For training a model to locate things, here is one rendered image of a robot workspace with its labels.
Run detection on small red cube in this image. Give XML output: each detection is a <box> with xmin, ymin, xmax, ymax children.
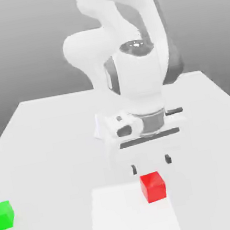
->
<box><xmin>138</xmin><ymin>169</ymin><xmax>169</xmax><ymax>205</ymax></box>

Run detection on small green cube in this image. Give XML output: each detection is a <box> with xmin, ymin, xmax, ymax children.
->
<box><xmin>0</xmin><ymin>199</ymin><xmax>18</xmax><ymax>230</ymax></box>

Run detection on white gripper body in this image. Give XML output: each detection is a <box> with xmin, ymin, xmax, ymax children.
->
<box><xmin>116</xmin><ymin>126</ymin><xmax>187</xmax><ymax>168</ymax></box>

